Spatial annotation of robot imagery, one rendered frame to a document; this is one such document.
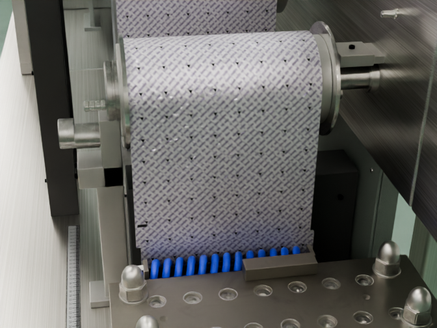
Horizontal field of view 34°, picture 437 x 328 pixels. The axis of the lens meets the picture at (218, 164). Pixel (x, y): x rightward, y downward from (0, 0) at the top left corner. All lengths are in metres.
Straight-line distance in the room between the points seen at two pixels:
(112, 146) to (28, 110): 0.79
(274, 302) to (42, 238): 0.50
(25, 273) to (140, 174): 0.36
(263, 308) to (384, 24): 0.38
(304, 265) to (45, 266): 0.45
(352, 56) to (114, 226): 0.40
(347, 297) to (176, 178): 0.26
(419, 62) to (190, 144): 0.28
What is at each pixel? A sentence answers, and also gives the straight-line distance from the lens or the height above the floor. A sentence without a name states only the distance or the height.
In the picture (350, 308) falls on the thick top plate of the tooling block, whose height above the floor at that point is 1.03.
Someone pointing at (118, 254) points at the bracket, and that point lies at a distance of 1.06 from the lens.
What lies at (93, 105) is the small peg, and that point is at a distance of 0.92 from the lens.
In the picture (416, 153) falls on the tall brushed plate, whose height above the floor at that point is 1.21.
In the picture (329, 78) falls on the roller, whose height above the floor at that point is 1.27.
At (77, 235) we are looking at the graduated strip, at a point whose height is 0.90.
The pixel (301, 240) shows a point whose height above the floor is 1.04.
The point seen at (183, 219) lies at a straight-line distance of 0.93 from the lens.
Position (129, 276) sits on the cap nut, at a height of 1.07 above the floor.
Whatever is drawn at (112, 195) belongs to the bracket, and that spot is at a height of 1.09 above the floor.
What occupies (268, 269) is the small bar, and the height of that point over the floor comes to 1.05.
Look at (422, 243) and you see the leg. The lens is 1.27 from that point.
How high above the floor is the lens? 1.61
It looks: 29 degrees down
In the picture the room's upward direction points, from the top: 1 degrees clockwise
